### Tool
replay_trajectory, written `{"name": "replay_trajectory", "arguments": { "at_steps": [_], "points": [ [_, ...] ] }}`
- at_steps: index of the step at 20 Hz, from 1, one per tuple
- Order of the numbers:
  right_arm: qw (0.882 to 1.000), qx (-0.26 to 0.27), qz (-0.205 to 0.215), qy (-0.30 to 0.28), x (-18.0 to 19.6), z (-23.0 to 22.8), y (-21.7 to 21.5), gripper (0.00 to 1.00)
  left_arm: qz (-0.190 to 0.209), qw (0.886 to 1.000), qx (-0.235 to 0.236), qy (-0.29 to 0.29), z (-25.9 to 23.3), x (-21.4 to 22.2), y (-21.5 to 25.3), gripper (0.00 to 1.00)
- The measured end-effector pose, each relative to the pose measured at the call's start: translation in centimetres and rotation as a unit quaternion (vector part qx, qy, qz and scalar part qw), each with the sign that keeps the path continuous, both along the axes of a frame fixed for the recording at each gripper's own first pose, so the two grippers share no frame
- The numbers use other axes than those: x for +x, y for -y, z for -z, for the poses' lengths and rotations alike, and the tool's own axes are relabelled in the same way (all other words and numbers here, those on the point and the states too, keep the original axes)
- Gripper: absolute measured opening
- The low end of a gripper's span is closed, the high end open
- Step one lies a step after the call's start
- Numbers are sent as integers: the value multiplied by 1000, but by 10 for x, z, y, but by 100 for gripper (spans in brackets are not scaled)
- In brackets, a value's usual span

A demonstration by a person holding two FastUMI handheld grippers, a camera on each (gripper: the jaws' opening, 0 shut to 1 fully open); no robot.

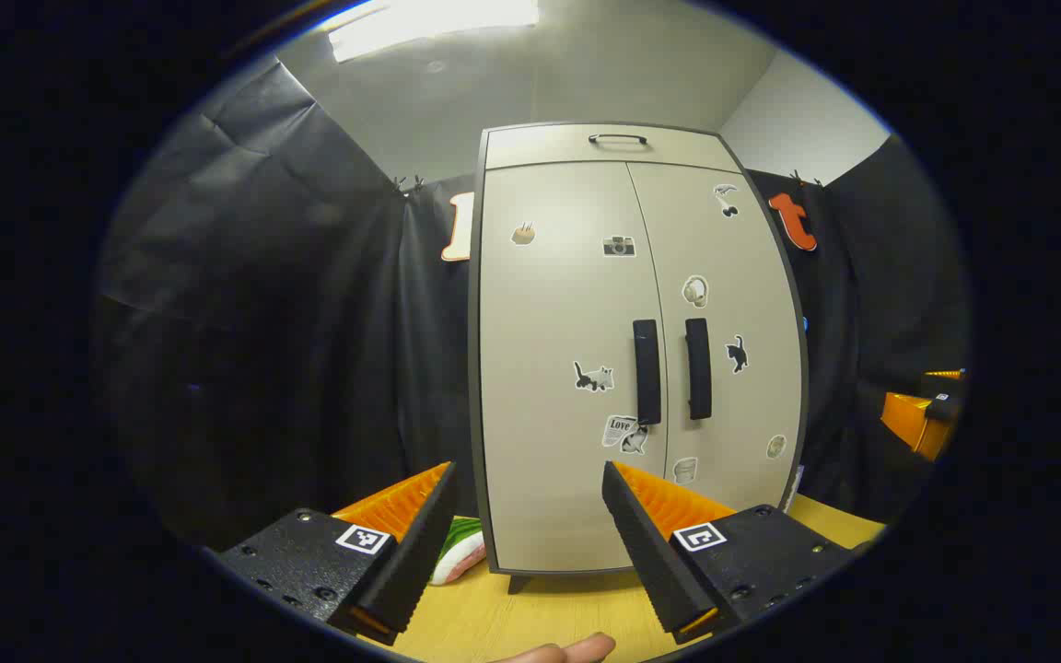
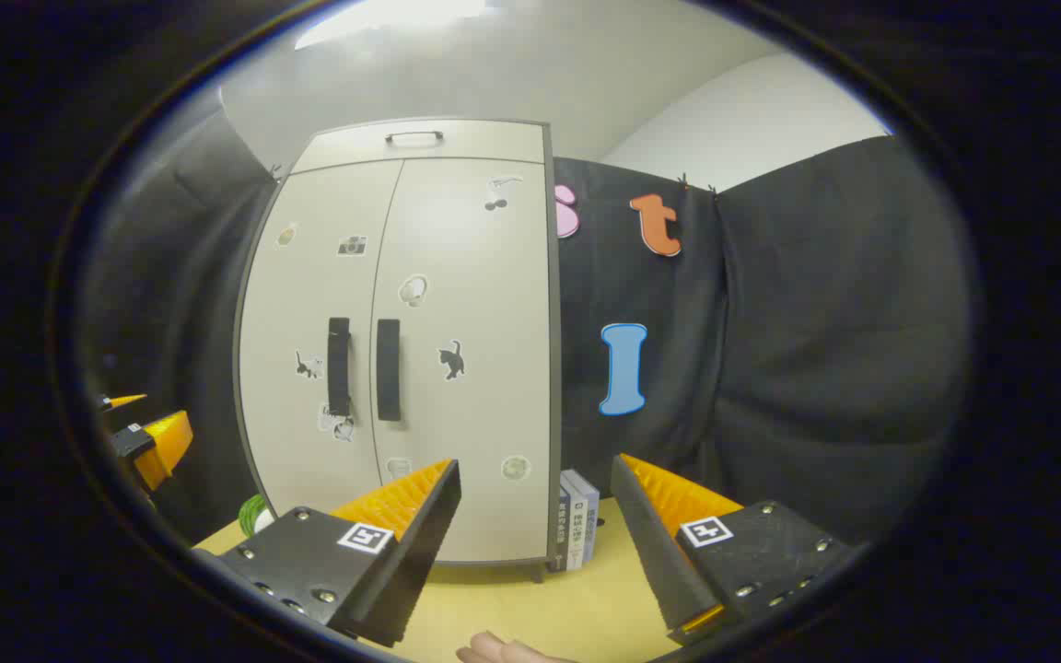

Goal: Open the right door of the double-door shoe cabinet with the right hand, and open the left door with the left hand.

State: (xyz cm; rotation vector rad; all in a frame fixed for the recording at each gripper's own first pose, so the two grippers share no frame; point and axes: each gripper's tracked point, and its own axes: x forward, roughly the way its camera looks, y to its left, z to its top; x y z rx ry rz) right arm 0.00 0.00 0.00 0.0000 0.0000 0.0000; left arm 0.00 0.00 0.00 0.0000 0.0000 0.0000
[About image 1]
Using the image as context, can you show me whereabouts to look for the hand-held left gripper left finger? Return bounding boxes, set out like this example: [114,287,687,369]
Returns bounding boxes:
[217,460,460,646]

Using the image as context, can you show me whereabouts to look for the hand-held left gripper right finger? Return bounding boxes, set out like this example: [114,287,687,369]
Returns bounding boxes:
[601,460,858,644]

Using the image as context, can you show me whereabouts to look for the beige double-door shoe cabinet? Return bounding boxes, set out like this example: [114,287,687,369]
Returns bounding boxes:
[468,122,810,595]

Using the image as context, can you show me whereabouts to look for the black door handle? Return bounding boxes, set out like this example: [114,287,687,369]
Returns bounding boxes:
[633,320,662,426]
[685,318,714,421]

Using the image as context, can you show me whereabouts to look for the beige cabinet door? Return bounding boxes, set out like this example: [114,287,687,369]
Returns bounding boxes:
[480,162,670,574]
[627,162,805,517]

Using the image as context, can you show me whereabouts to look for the beige cabinet top panel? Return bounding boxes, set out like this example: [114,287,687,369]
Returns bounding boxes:
[484,124,743,173]

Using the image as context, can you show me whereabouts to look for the green and white soft toy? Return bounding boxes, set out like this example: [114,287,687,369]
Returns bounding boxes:
[429,518,487,587]

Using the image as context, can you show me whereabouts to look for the black backdrop cloth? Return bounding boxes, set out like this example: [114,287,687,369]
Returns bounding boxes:
[93,55,969,553]

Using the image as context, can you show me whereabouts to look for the ceiling light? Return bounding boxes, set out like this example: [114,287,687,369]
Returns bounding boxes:
[326,0,541,64]

